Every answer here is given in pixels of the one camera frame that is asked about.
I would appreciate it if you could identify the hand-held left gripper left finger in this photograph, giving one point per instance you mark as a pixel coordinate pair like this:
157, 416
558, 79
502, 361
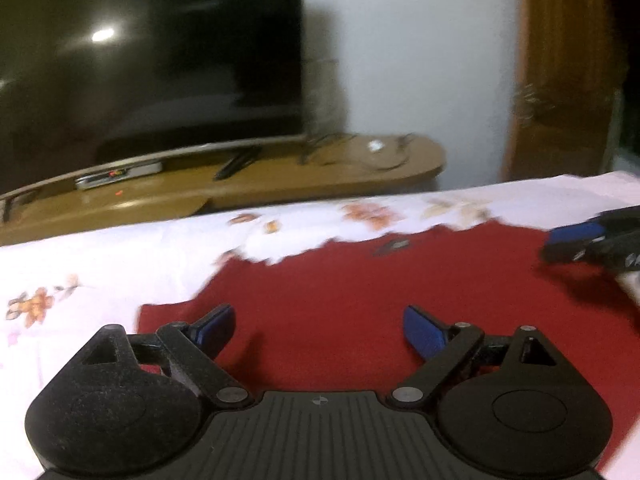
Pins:
218, 327

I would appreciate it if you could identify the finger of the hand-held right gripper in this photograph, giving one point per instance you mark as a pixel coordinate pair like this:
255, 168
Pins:
575, 233
565, 253

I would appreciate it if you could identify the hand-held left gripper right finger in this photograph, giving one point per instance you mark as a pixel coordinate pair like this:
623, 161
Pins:
425, 335

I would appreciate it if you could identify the red embroidered knit sweater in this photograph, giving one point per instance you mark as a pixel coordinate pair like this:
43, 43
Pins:
325, 290

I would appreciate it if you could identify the floral white bedsheet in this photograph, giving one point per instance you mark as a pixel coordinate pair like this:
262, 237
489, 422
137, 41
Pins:
100, 260

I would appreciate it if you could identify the brown wooden door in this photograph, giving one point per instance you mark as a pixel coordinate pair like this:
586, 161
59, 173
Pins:
560, 60

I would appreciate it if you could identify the wooden television stand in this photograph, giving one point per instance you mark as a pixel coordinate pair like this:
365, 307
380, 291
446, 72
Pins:
300, 170

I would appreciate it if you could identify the silver set-top box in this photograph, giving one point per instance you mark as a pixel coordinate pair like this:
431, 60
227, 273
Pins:
120, 175

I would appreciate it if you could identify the small white object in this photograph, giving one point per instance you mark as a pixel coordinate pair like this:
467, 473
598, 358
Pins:
374, 146

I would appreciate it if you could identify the clear glass vase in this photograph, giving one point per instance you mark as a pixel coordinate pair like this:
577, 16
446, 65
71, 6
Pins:
327, 95

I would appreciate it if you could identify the black flat-screen television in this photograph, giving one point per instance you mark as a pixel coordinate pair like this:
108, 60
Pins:
150, 60

